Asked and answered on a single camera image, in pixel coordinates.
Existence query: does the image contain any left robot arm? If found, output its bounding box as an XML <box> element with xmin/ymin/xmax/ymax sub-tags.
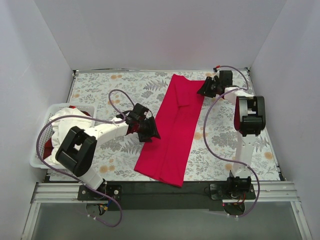
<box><xmin>55</xmin><ymin>103</ymin><xmax>161</xmax><ymax>200</ymax></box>

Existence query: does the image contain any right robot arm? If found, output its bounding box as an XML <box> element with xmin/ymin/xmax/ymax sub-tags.
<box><xmin>197</xmin><ymin>65</ymin><xmax>266</xmax><ymax>199</ymax></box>

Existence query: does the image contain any floral patterned table mat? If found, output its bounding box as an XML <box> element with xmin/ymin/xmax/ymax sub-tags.
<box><xmin>69</xmin><ymin>71</ymin><xmax>280</xmax><ymax>181</ymax></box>

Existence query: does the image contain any white t shirt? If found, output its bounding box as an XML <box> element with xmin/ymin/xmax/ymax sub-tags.
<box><xmin>41</xmin><ymin>107</ymin><xmax>97</xmax><ymax>166</ymax></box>

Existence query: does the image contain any dark red t shirt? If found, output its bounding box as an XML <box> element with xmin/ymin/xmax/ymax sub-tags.
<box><xmin>42</xmin><ymin>105</ymin><xmax>92</xmax><ymax>161</ymax></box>

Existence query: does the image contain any white plastic laundry basket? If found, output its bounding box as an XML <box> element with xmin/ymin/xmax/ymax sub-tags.
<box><xmin>29</xmin><ymin>102</ymin><xmax>97</xmax><ymax>170</ymax></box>

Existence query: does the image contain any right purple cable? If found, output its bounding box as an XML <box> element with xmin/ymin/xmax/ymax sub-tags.
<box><xmin>203</xmin><ymin>65</ymin><xmax>261</xmax><ymax>219</ymax></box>

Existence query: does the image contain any purple cable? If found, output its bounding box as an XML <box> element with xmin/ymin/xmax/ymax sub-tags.
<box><xmin>36</xmin><ymin>89</ymin><xmax>137</xmax><ymax>228</ymax></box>
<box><xmin>203</xmin><ymin>65</ymin><xmax>261</xmax><ymax>219</ymax></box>

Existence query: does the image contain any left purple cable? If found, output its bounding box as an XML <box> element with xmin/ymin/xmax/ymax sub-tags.
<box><xmin>36</xmin><ymin>89</ymin><xmax>137</xmax><ymax>228</ymax></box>

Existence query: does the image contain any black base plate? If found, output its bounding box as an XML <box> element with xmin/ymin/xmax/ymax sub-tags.
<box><xmin>77</xmin><ymin>180</ymin><xmax>257</xmax><ymax>212</ymax></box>

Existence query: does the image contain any aluminium frame rail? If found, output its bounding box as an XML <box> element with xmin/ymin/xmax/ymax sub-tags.
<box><xmin>22</xmin><ymin>181</ymin><xmax>312</xmax><ymax>240</ymax></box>

